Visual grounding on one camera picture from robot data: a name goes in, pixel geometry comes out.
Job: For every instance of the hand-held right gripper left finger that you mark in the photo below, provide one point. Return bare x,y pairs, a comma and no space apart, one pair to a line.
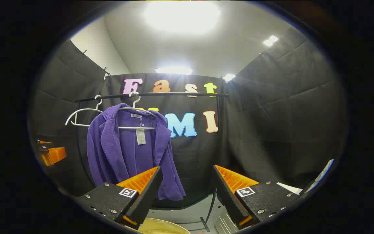
148,198

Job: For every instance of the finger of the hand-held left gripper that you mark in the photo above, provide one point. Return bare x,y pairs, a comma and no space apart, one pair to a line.
44,147
55,156

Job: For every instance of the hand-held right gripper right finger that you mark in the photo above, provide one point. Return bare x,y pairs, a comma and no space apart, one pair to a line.
227,198

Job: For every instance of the beige laundry hamper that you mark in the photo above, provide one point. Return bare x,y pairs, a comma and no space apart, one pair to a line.
164,226

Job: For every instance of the white clothes hanger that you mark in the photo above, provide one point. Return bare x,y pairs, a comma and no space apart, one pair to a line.
80,125
128,127

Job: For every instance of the black clothes rack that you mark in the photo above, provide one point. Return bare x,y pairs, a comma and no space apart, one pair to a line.
180,94

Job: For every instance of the black backdrop cloth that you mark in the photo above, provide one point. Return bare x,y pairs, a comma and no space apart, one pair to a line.
271,123

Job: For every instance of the large ceiling light panel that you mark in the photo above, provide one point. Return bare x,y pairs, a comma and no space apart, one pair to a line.
182,14

